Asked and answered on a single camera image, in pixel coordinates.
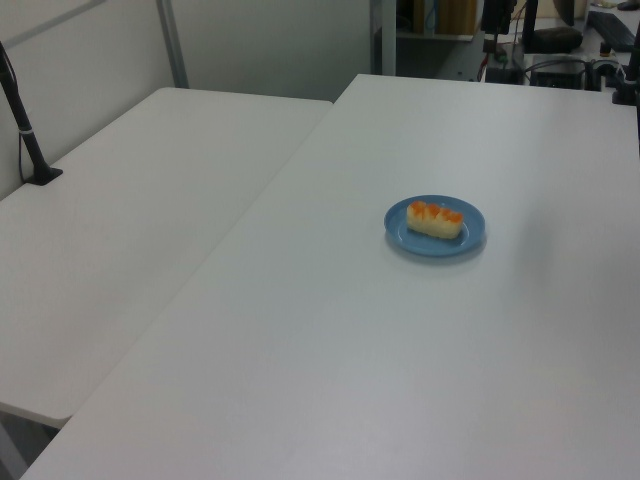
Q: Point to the black Franka gripper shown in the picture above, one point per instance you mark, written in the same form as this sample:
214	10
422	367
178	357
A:
497	16

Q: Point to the yellow bread with orange topping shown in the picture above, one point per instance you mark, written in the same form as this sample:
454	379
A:
434	219

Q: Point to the black upright pole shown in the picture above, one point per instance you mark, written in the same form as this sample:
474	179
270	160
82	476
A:
530	24

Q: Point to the wooden box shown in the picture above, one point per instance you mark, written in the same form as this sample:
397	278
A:
452	17

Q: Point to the dark padded wrist rest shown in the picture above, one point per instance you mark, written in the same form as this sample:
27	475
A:
559	38

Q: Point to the grey cabinet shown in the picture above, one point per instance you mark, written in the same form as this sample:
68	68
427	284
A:
430	55

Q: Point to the black electronics box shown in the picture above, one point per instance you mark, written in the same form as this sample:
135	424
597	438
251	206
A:
556	72

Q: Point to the black keyboard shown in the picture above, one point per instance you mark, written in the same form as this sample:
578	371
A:
611	29

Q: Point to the blue round plate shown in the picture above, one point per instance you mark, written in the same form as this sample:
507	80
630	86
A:
400	231

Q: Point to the white folding side table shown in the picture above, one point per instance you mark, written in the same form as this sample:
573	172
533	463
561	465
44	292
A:
125	235

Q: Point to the black table clamp mount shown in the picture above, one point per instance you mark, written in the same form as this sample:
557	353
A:
625	85

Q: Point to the grey metal frame post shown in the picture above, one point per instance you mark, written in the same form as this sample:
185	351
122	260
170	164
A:
172	45

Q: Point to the black camera stand pole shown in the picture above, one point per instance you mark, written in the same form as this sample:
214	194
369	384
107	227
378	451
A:
24	131

